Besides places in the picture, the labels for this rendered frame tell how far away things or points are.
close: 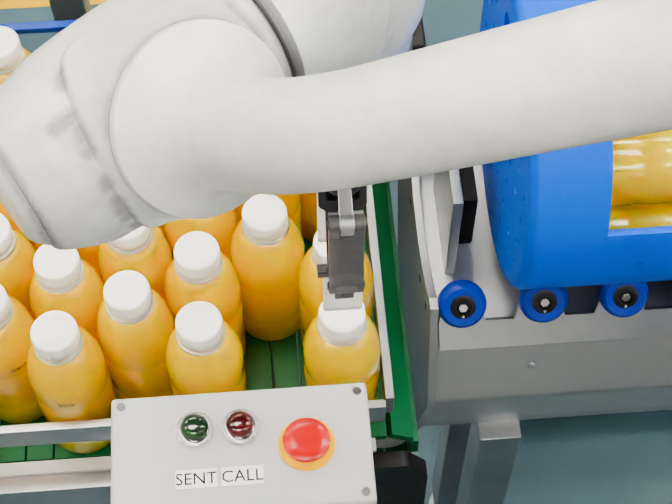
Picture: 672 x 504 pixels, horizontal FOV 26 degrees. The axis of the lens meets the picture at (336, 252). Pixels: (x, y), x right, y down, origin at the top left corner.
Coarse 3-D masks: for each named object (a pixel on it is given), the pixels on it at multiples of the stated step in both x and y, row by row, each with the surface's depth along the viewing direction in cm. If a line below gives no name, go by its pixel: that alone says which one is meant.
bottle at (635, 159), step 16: (624, 144) 122; (640, 144) 122; (656, 144) 122; (624, 160) 122; (640, 160) 122; (656, 160) 122; (624, 176) 122; (640, 176) 122; (656, 176) 122; (624, 192) 123; (640, 192) 123; (656, 192) 123
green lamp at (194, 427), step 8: (192, 416) 112; (200, 416) 112; (184, 424) 111; (192, 424) 111; (200, 424) 111; (208, 424) 112; (184, 432) 111; (192, 432) 111; (200, 432) 111; (192, 440) 111; (200, 440) 111
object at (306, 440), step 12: (300, 420) 111; (312, 420) 111; (288, 432) 111; (300, 432) 111; (312, 432) 111; (324, 432) 111; (288, 444) 110; (300, 444) 110; (312, 444) 110; (324, 444) 110; (300, 456) 110; (312, 456) 110
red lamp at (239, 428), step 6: (234, 414) 112; (240, 414) 112; (246, 414) 112; (228, 420) 111; (234, 420) 111; (240, 420) 111; (246, 420) 111; (252, 420) 112; (228, 426) 111; (234, 426) 111; (240, 426) 111; (246, 426) 111; (252, 426) 111; (228, 432) 111; (234, 432) 111; (240, 432) 111; (246, 432) 111; (240, 438) 111
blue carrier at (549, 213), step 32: (512, 0) 118; (544, 0) 117; (576, 0) 117; (512, 160) 123; (544, 160) 114; (576, 160) 114; (608, 160) 114; (512, 192) 124; (544, 192) 115; (576, 192) 115; (608, 192) 115; (512, 224) 125; (544, 224) 117; (576, 224) 117; (608, 224) 117; (512, 256) 126; (544, 256) 119; (576, 256) 120; (608, 256) 120; (640, 256) 120
